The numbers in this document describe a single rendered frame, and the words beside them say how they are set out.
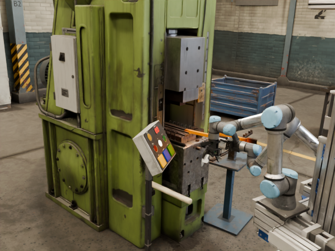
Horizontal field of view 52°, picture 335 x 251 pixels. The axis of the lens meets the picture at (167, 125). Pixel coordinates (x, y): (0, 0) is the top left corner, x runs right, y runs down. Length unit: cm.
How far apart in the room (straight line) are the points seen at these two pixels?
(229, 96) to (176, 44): 423
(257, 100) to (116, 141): 399
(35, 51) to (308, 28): 710
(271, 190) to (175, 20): 145
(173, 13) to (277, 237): 172
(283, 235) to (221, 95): 492
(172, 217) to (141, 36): 158
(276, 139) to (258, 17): 929
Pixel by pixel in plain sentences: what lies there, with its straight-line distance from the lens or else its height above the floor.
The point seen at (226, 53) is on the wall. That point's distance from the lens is 1172.
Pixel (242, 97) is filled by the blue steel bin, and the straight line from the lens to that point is 664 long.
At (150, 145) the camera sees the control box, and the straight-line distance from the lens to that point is 221.
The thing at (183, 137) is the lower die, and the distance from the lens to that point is 280.
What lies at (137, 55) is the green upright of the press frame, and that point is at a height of 164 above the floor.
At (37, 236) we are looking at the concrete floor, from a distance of 342.
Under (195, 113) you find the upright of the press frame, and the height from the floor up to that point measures 108.
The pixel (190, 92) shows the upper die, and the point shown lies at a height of 134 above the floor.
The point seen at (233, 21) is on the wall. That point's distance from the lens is 1156.
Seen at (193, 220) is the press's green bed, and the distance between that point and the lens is 323.
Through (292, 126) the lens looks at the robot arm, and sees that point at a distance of 240.
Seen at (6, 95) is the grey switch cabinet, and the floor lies 29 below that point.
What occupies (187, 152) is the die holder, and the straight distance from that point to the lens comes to 279.
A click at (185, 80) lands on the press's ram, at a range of 266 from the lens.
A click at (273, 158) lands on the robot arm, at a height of 117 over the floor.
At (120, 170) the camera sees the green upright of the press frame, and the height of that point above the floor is 62.
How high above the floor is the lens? 193
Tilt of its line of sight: 18 degrees down
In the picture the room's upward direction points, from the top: 2 degrees clockwise
